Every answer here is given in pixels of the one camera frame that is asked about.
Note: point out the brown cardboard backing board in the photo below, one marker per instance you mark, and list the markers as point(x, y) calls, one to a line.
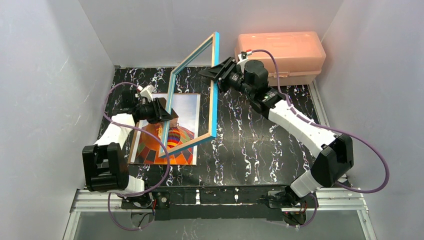
point(131, 149)

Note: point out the blue wooden picture frame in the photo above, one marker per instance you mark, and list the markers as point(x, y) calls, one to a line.
point(212, 41)

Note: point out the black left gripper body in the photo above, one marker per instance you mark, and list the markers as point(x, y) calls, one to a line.
point(157, 110)

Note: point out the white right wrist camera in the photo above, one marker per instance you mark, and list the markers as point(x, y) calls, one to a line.
point(243, 57)

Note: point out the aluminium rail base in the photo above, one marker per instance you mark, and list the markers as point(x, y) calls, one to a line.
point(218, 213)

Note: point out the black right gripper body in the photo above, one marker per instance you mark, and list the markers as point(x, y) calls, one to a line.
point(226, 74)

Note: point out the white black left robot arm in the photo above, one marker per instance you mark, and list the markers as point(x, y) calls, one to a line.
point(105, 167)

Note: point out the orange translucent plastic box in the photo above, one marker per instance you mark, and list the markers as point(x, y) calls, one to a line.
point(299, 55)

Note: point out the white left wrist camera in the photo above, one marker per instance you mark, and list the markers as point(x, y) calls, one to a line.
point(145, 93)

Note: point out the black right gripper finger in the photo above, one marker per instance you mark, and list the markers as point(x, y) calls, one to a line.
point(213, 73)
point(227, 68)

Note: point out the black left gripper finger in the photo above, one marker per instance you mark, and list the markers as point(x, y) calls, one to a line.
point(165, 116)
point(161, 106)

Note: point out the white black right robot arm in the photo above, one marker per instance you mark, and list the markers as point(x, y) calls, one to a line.
point(333, 153)

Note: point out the hot air balloon photo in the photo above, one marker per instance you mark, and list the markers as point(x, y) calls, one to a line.
point(185, 109)

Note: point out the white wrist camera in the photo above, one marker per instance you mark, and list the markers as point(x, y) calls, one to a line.
point(145, 93)
point(243, 57)

